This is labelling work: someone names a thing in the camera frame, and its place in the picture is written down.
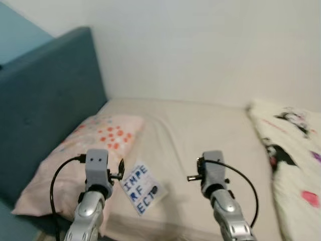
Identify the white blue lettered book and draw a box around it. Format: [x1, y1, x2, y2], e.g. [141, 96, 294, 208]
[120, 161, 168, 216]

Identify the pink patterned pillow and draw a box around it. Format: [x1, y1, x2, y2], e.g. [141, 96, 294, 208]
[13, 114, 145, 236]

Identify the cream cartoon print quilt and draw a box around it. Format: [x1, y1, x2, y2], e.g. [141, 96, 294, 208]
[247, 98, 321, 241]

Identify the beige sheeted mattress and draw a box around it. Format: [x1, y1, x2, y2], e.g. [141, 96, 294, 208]
[95, 98, 301, 241]

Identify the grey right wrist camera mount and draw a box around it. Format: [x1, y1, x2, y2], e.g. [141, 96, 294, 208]
[202, 151, 226, 189]

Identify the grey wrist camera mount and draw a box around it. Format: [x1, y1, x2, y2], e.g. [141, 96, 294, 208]
[202, 151, 226, 189]
[85, 149, 110, 189]

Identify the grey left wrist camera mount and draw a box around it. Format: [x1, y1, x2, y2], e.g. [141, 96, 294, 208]
[85, 149, 110, 189]

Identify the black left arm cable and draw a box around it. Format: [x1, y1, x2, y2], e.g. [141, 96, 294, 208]
[49, 155, 87, 241]

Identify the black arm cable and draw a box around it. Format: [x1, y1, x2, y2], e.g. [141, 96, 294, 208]
[49, 155, 87, 241]
[206, 160, 259, 229]

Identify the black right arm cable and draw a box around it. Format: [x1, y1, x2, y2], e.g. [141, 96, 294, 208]
[206, 160, 259, 229]

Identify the teal upholstered bed frame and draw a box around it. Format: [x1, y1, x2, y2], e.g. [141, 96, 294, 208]
[0, 27, 107, 241]

